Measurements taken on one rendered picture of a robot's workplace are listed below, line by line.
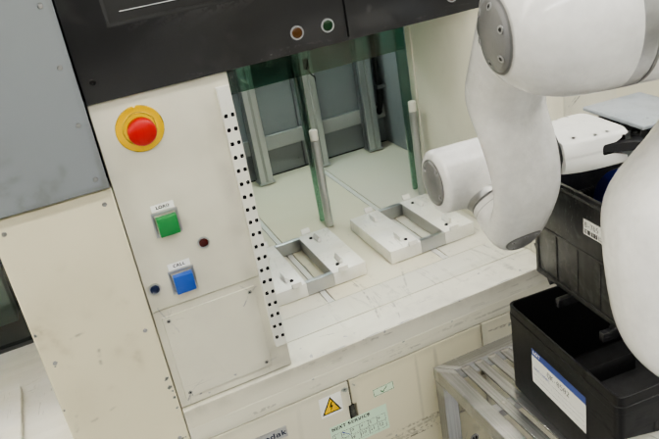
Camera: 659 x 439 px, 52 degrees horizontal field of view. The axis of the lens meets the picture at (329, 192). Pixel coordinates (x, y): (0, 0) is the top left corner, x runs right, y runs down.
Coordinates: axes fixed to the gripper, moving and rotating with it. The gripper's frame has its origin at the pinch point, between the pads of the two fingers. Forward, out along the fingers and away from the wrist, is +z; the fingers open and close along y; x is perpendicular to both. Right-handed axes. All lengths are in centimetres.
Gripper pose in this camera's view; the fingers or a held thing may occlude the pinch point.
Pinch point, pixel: (637, 123)
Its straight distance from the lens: 104.1
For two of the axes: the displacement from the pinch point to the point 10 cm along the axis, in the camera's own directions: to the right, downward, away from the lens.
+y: 3.1, 3.2, -8.9
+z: 9.4, -2.7, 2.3
